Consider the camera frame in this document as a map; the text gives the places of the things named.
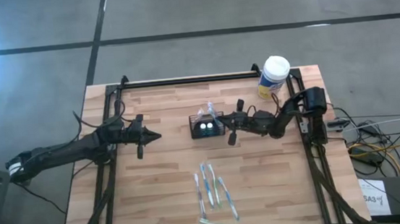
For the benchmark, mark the white paper label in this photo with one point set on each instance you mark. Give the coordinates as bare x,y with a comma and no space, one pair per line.
374,196

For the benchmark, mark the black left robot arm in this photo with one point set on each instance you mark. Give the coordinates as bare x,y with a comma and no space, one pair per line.
62,151

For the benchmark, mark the black power adapter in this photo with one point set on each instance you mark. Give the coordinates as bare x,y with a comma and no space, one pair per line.
365,155

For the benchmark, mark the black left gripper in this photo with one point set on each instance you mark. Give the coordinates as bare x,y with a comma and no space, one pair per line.
134,134

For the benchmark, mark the black aluminium table frame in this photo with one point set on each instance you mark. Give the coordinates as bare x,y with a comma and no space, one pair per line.
190,80

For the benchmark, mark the blue liquid test tube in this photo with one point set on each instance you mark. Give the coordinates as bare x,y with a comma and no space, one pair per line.
203,126

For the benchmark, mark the silver aluminium bracket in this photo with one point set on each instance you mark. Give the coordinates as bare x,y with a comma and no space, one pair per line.
303,127

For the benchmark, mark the green white toothbrush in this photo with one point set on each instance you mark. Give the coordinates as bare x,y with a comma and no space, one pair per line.
214,185

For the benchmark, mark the light blue toothbrush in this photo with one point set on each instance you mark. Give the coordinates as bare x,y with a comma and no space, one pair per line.
229,200

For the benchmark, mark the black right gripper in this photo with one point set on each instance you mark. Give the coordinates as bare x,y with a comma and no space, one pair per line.
242,121

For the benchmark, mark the blue yellow wipes canister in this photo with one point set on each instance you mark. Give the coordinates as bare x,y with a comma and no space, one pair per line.
273,76

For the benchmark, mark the blue mouthwash bottle white cap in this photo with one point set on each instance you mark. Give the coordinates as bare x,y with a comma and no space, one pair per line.
210,125

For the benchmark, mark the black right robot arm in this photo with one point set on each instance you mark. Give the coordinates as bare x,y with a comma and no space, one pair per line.
294,111

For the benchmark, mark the clear purple toothbrush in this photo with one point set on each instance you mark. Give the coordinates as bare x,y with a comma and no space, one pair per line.
200,112

